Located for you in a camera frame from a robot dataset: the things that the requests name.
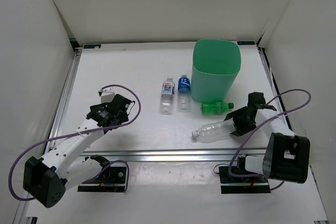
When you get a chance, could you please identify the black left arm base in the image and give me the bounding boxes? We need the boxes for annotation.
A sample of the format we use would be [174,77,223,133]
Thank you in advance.
[77,155,130,193]

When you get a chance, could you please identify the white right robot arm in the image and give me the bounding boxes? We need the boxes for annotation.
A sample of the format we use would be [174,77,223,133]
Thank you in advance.
[225,92,310,184]

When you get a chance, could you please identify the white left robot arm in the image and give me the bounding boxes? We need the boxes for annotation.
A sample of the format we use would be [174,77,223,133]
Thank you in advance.
[23,94,132,208]

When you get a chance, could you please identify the clear plastic bottle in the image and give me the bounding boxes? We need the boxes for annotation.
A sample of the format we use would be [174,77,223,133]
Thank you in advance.
[191,120,235,143]

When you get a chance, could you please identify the green plastic bottle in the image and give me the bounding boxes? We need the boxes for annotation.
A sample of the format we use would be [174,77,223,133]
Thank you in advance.
[201,100,234,116]

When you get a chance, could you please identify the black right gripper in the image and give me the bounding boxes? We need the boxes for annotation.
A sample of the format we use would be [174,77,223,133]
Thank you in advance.
[225,106,257,137]

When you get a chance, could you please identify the white orange label clear bottle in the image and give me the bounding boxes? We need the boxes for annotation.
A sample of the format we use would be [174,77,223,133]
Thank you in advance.
[160,77,175,115]

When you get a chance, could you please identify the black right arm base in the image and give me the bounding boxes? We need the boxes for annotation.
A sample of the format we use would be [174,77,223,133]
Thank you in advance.
[213,163,270,194]

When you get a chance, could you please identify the aluminium left table rail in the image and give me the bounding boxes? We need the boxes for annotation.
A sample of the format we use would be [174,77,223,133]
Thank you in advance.
[49,47,82,138]

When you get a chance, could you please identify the aluminium right table rail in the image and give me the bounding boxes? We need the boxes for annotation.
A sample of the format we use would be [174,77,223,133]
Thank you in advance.
[256,47,296,133]

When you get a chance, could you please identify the blue label clear bottle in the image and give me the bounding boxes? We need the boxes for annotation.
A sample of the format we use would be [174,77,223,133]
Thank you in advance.
[177,73,191,112]

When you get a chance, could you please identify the aluminium front table rail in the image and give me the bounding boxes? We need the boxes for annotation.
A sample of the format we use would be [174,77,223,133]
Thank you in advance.
[47,150,271,162]

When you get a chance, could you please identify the green plastic bin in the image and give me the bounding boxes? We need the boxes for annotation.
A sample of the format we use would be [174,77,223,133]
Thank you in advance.
[191,39,241,102]

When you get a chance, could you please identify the aluminium table rail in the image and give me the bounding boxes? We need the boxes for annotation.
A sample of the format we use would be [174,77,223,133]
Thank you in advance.
[49,47,82,138]
[47,150,271,162]
[256,47,296,133]

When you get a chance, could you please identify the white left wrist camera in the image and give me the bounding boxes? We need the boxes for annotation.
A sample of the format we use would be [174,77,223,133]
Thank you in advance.
[98,88,115,103]

